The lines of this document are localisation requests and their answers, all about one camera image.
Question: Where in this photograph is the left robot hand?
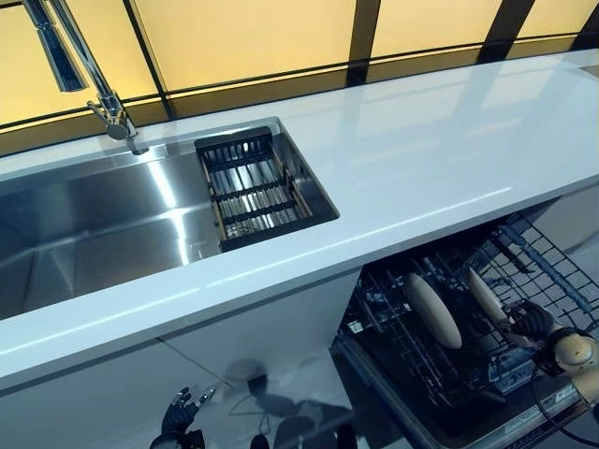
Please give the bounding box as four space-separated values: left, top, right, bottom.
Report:
161 385 217 437

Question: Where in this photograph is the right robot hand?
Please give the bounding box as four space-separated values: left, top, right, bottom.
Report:
507 298 557 338

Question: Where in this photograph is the white ceramic plate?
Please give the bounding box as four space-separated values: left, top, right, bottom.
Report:
404 271 463 350
467 268 510 327

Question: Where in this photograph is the open dishwasher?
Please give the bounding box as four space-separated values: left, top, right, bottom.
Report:
329 196 599 449

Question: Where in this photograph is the grey cutlery basket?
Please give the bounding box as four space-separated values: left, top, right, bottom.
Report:
489 348 535 394

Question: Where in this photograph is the white cabinet door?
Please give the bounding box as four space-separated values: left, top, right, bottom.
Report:
158 270 364 389
0 339 233 449

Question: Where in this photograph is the stainless steel sink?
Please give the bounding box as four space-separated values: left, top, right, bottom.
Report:
0 115 342 322

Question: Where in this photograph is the black dish drying rack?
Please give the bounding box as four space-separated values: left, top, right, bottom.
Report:
194 125 314 253

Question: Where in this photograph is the chrome kitchen faucet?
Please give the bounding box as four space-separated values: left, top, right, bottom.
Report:
21 0 151 156

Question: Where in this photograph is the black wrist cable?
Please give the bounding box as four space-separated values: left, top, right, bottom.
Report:
531 369 599 445

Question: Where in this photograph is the wire dishwasher rack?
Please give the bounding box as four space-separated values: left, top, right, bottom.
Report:
343 212 599 408

